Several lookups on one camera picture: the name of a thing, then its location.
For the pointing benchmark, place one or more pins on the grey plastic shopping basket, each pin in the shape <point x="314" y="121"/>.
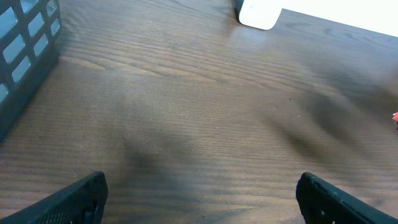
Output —
<point x="29" y="30"/>

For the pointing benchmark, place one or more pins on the red brown snack bar wrapper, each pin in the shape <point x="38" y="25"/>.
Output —
<point x="395" y="118"/>

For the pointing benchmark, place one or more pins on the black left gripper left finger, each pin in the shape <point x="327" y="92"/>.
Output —
<point x="80" y="202"/>

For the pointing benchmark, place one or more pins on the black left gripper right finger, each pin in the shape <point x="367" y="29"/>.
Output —
<point x="322" y="202"/>

